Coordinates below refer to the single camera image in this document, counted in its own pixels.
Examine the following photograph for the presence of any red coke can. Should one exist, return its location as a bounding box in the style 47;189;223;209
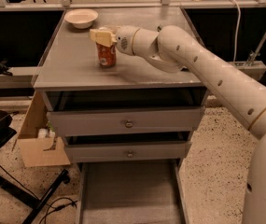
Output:
96;44;117;68

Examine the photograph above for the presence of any white hanging cable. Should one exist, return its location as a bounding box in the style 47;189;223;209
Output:
228;0;242;65

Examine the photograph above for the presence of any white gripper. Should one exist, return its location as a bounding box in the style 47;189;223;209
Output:
90;25;139;56

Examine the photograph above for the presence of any grey middle drawer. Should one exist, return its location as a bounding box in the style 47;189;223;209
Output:
64;141;191;163

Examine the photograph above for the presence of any grey top drawer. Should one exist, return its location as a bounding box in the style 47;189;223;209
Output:
48;106;204;136

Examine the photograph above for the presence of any grey drawer cabinet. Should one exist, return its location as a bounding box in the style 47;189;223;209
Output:
33;6;219;170

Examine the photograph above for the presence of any grey open bottom drawer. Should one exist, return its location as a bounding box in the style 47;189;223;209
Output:
76;160;189;224

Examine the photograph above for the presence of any black chair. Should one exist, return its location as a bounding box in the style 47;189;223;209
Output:
0;110;70;224

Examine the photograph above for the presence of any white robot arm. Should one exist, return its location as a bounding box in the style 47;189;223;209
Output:
90;25;266;224

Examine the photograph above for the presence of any black floor cable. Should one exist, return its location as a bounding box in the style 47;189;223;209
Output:
0;156;78;224

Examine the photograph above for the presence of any white bowl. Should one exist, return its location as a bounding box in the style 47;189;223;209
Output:
64;8;98;29

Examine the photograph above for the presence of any grey metal rail frame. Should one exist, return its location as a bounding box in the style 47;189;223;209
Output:
0;0;266;83

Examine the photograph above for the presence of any cardboard box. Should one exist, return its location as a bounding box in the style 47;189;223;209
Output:
17;91;70;167

